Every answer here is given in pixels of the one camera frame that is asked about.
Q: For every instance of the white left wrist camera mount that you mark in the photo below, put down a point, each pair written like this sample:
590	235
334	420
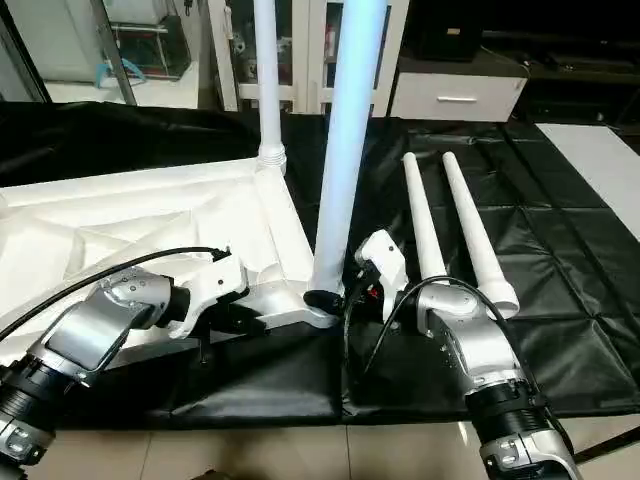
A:
220	280

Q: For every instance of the white drawer unit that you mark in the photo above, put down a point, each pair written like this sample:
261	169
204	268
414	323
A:
457	95

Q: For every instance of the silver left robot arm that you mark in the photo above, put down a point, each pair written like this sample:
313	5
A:
90	325

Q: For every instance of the black shiny table mat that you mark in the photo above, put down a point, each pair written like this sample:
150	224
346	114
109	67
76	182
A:
550	325

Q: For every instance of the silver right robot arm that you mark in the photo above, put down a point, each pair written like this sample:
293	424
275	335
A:
465	340

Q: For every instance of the glass tank metal frame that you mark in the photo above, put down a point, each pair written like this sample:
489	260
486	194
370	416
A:
150	50

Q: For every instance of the white glass door cabinet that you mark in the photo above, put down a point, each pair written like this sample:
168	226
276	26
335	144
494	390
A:
310	60

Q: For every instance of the light blue plastic stool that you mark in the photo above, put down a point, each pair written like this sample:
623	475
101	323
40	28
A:
117	70

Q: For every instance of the white plastic table top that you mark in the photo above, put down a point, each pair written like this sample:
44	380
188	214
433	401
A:
150	200

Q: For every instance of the black box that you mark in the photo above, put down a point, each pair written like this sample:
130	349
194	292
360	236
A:
447	40

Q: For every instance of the white plastic table leg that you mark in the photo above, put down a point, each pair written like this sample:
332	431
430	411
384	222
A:
270	75
421	210
340	150
475	225

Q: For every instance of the white side table board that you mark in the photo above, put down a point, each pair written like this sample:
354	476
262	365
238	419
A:
595	160

